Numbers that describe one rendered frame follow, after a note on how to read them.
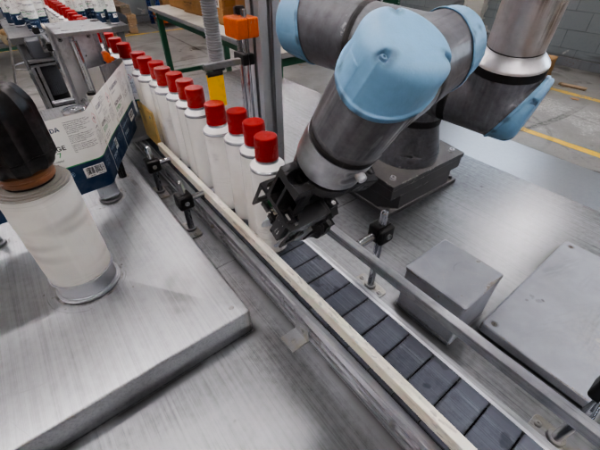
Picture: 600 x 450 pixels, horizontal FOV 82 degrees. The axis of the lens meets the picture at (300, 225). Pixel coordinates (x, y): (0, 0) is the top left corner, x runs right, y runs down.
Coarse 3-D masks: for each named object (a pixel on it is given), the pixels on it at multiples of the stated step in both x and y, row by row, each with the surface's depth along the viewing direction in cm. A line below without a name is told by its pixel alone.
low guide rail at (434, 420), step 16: (160, 144) 82; (176, 160) 76; (192, 176) 71; (208, 192) 67; (224, 208) 63; (240, 224) 59; (256, 240) 56; (272, 256) 53; (288, 272) 51; (304, 288) 48; (320, 304) 46; (336, 320) 44; (352, 336) 43; (368, 352) 41; (384, 368) 39; (400, 384) 38; (416, 400) 37; (432, 416) 36; (448, 432) 34; (464, 448) 33
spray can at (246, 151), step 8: (248, 120) 51; (256, 120) 51; (248, 128) 50; (256, 128) 50; (264, 128) 51; (248, 136) 51; (248, 144) 52; (240, 152) 53; (248, 152) 52; (240, 160) 54; (248, 160) 52; (248, 168) 53; (248, 176) 54; (248, 184) 55; (248, 192) 57; (248, 200) 58; (248, 208) 59; (248, 216) 61; (248, 224) 62; (256, 232) 62
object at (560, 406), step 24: (336, 240) 51; (384, 264) 45; (408, 288) 42; (432, 312) 40; (456, 336) 39; (480, 336) 37; (504, 360) 35; (528, 384) 34; (552, 408) 32; (576, 408) 32
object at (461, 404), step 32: (288, 256) 58; (320, 256) 58; (288, 288) 53; (320, 288) 53; (352, 288) 53; (320, 320) 49; (352, 320) 49; (384, 320) 49; (352, 352) 45; (384, 352) 45; (416, 352) 45; (384, 384) 42; (416, 384) 42; (448, 384) 42; (416, 416) 39; (448, 416) 39; (480, 416) 39; (448, 448) 36; (480, 448) 36; (512, 448) 37
